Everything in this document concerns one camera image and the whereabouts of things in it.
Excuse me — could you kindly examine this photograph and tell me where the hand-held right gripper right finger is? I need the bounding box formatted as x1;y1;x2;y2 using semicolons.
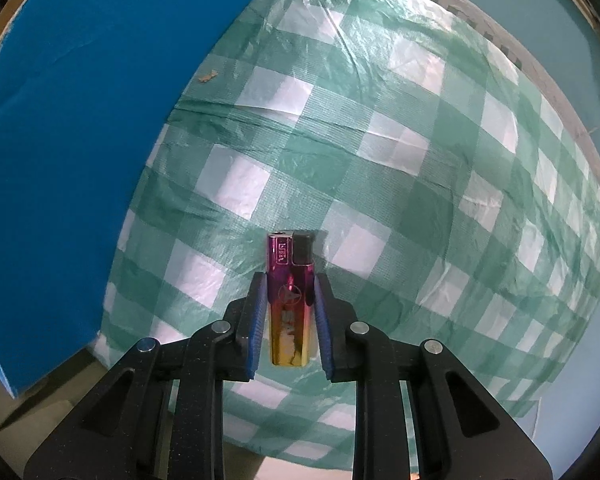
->
312;273;552;480

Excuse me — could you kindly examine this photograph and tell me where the blue cardboard box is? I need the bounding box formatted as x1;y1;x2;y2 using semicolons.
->
0;0;267;400

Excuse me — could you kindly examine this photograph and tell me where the green checked tablecloth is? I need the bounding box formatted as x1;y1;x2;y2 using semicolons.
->
360;0;526;68

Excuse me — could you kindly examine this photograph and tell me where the iridescent lighter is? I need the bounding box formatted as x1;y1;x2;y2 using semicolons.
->
266;230;315;367

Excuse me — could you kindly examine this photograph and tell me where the green checked plastic sheet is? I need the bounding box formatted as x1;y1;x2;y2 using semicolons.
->
95;0;600;418

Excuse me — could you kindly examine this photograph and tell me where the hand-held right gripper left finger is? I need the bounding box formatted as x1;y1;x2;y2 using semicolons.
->
24;272;270;480

